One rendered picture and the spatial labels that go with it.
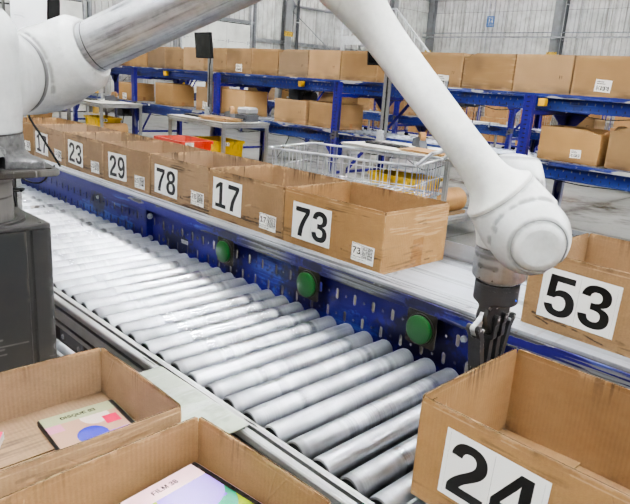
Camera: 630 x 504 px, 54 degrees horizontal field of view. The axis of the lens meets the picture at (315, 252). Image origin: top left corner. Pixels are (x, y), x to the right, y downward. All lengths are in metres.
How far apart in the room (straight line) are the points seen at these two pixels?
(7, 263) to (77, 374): 0.24
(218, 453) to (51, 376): 0.38
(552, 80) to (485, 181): 5.52
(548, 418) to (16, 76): 1.11
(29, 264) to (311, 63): 7.28
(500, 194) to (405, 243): 0.84
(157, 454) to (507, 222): 0.60
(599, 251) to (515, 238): 0.82
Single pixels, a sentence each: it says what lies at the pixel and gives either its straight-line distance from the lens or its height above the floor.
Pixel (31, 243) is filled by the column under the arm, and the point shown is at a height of 1.04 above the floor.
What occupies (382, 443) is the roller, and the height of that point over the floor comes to 0.74.
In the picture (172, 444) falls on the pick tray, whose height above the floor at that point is 0.82.
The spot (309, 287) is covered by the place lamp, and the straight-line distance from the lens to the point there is 1.72.
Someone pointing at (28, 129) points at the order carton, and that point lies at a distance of 3.63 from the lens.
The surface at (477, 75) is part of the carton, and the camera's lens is 6.77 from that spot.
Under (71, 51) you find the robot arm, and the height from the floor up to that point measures 1.39.
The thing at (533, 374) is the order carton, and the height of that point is 0.88.
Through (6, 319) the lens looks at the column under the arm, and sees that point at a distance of 1.27.
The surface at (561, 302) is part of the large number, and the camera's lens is 1.38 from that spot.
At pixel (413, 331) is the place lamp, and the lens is 1.50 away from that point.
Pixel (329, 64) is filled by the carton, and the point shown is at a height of 1.56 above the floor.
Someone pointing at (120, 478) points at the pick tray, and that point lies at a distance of 0.98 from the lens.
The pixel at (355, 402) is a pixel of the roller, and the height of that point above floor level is 0.74.
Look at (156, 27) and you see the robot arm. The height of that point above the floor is 1.44.
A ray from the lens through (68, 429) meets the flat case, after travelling 1.16.
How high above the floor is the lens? 1.36
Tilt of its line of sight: 16 degrees down
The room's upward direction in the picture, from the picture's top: 4 degrees clockwise
